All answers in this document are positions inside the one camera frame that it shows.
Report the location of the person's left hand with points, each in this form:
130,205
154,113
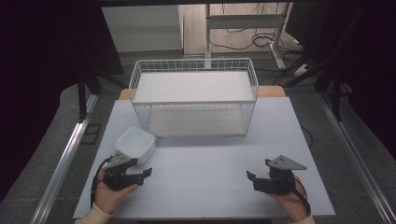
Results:
109,194

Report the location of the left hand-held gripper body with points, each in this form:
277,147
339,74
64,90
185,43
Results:
115,179

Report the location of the white metal desk frame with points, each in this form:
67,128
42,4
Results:
246,21

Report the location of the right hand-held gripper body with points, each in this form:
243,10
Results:
278,182

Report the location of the person's right hand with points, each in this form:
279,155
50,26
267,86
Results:
291,203

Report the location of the silver metal rail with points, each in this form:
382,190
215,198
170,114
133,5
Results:
358,158
63,161

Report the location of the white power strip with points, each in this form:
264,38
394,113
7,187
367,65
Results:
301,70

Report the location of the white cabinet panel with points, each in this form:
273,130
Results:
141,28

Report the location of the black floor grille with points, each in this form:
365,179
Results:
91,134

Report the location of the black metal stand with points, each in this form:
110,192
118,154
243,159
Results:
83,99
335,93

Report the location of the white square bowl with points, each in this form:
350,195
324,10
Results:
136,143

